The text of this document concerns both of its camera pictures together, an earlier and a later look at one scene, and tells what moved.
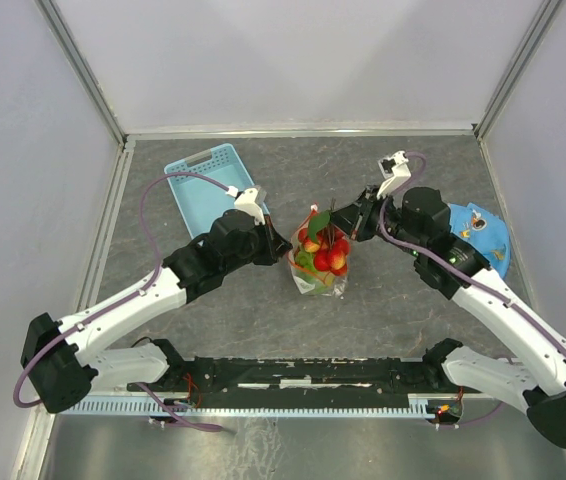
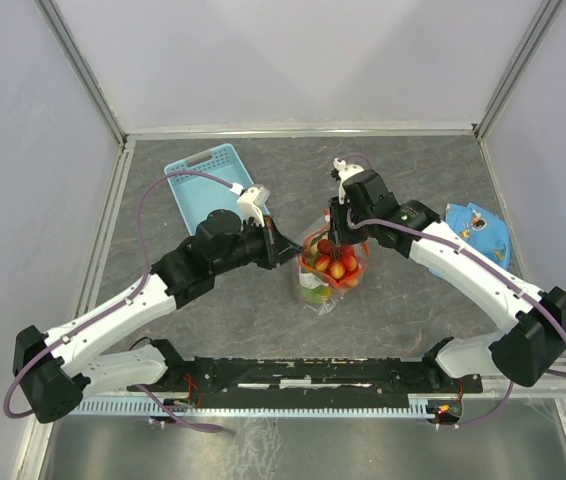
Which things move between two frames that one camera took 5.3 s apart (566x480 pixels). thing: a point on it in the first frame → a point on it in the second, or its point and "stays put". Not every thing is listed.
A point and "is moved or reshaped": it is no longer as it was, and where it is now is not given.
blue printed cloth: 486,232 stays put
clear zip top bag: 319,254 is moved or reshaped
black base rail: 317,375 stays put
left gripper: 275,244 stays put
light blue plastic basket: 199,200 stays put
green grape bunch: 304,263 → 317,294
